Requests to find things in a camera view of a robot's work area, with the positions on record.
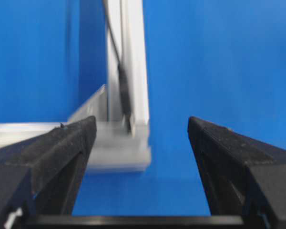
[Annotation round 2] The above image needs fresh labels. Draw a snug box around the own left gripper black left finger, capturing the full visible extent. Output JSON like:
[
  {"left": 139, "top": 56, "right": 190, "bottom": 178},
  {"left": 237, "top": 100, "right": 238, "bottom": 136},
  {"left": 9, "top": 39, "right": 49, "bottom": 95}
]
[{"left": 0, "top": 116, "right": 97, "bottom": 229}]

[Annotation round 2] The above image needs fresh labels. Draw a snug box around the aluminium extrusion frame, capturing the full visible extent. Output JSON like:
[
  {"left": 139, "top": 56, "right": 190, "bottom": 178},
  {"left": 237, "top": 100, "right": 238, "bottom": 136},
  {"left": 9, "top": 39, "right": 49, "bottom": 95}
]
[{"left": 0, "top": 0, "right": 151, "bottom": 173}]

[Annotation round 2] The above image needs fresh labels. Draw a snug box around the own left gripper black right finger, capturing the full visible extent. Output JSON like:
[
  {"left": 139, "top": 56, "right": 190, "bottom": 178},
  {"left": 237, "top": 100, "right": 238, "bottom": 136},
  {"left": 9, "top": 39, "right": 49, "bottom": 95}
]
[{"left": 187, "top": 116, "right": 286, "bottom": 229}]

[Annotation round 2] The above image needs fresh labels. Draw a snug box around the black wire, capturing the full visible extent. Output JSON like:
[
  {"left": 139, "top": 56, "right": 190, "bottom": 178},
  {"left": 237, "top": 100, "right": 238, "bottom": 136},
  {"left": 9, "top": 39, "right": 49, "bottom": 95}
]
[{"left": 102, "top": 0, "right": 134, "bottom": 134}]

